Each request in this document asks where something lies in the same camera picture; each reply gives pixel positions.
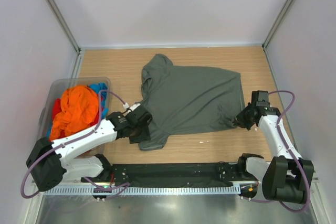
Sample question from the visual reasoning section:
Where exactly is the grey t shirt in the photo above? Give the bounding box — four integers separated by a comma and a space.
139, 54, 245, 151

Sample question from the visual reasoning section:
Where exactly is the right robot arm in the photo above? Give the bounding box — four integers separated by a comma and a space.
233, 102, 314, 205

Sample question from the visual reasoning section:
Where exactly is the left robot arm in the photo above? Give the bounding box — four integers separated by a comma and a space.
26, 103, 152, 192

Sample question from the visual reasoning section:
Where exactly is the blue t shirt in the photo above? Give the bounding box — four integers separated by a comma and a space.
46, 83, 110, 138

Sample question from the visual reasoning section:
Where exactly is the orange t shirt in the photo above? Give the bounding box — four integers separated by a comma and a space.
49, 85, 100, 141

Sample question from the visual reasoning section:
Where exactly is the red t shirt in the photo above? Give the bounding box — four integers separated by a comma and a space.
43, 98, 110, 154

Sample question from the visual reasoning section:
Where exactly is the clear plastic bin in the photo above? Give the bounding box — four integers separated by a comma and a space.
37, 77, 111, 158

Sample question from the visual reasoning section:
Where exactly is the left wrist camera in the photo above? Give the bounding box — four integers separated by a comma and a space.
123, 103, 141, 113

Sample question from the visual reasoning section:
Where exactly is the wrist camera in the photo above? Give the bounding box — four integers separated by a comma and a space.
123, 103, 141, 113
251, 90, 270, 108

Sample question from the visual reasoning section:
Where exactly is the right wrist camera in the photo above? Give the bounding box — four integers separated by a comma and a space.
251, 90, 270, 108

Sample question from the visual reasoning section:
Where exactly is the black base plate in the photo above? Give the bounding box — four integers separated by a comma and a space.
90, 162, 257, 188

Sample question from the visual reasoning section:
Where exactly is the slotted cable duct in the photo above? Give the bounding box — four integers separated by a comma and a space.
44, 184, 241, 196

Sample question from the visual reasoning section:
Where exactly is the aluminium rail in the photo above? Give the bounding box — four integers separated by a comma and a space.
31, 157, 304, 191

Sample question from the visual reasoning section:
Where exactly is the right aluminium frame post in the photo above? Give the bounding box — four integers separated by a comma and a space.
262, 0, 295, 51

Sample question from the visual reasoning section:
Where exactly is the aluminium frame post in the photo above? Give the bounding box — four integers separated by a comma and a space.
46, 0, 81, 54
262, 0, 295, 51

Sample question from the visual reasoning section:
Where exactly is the left aluminium frame post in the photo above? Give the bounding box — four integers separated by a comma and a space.
46, 0, 81, 54

